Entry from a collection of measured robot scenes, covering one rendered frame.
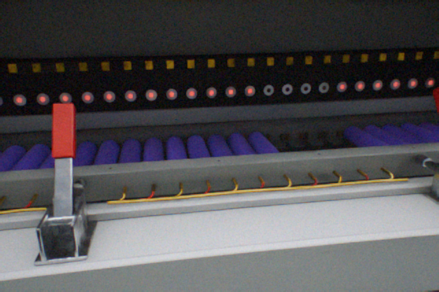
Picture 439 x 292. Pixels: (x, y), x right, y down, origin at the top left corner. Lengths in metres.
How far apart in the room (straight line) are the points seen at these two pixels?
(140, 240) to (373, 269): 0.15
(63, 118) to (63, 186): 0.04
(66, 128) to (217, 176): 0.11
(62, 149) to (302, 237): 0.16
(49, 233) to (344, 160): 0.22
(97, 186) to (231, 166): 0.10
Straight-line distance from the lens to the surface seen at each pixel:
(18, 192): 0.30
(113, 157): 0.33
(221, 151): 0.32
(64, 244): 0.25
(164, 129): 0.37
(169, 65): 0.38
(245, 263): 0.23
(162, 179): 0.28
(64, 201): 0.24
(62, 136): 0.25
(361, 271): 0.27
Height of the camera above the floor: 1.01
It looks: level
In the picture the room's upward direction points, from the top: 4 degrees counter-clockwise
